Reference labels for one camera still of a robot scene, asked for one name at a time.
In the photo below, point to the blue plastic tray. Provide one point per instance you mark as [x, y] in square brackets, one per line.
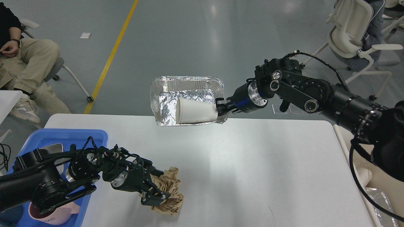
[48, 136]

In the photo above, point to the stainless steel rectangular tin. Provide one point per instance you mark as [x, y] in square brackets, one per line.
[54, 148]

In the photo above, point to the brown paper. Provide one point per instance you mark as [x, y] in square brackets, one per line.
[168, 182]

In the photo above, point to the beige plastic bin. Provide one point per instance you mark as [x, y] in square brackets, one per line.
[377, 179]

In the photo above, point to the pink mug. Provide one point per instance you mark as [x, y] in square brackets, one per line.
[56, 217]

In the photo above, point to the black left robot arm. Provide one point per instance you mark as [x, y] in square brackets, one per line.
[51, 180]

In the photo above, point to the seated person in blue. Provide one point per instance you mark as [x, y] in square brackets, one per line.
[372, 36]

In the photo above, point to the white office chair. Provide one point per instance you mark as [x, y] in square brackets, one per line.
[351, 19]

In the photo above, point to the white paper cup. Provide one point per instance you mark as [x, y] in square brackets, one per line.
[364, 176]
[190, 111]

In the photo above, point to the white paper cup in bin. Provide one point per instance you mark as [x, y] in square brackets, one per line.
[364, 176]

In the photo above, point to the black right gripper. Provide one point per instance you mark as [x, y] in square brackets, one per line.
[245, 99]

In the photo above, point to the seated person in khaki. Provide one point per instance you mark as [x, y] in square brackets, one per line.
[25, 63]

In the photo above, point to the aluminium foil tray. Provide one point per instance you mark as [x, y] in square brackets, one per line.
[166, 90]

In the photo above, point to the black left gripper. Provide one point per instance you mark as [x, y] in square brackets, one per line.
[136, 178]

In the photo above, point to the grey office chair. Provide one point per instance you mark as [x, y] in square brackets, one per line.
[27, 24]

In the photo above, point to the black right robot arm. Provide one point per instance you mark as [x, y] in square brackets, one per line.
[377, 130]

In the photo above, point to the white side table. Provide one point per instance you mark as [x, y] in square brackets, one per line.
[8, 99]

